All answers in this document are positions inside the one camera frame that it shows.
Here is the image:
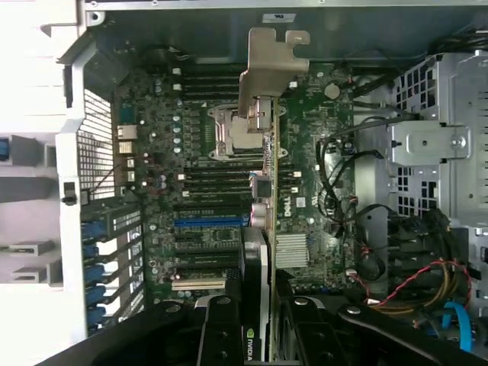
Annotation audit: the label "thin black wires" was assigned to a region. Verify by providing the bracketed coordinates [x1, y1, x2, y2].
[315, 127, 386, 230]

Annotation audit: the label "yellow orange power wires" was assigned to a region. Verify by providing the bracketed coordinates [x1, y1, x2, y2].
[375, 266, 461, 316]

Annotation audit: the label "green Dell motherboard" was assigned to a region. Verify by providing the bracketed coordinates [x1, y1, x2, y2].
[112, 63, 358, 302]

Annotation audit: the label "aluminium chipset heatsink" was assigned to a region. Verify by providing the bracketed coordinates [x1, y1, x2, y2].
[274, 233, 309, 268]

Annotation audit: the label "black open PC case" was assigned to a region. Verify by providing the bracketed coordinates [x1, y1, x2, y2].
[55, 0, 488, 366]

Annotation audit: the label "CPU with thermal paste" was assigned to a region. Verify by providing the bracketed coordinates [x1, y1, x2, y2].
[228, 116, 251, 149]

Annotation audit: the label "blue SATA wire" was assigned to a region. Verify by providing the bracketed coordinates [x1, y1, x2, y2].
[443, 300, 477, 354]

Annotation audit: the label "black expansion slot blue latch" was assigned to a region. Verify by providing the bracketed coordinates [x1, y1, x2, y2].
[175, 247, 241, 258]

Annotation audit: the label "long black expansion slot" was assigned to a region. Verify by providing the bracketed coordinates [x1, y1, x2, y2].
[175, 263, 241, 275]
[173, 207, 245, 215]

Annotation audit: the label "silver disk bay cage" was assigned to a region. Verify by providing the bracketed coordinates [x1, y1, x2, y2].
[388, 53, 488, 230]

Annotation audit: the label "red black fan wire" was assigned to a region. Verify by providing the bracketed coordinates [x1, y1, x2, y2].
[345, 261, 474, 308]

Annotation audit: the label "thick black wire bundle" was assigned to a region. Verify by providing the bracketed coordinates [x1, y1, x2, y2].
[419, 207, 454, 275]

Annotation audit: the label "metal CPU socket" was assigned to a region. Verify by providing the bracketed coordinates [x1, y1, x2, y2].
[207, 102, 287, 159]

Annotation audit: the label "white PCI expansion slot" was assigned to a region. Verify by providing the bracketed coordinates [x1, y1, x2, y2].
[171, 280, 226, 291]

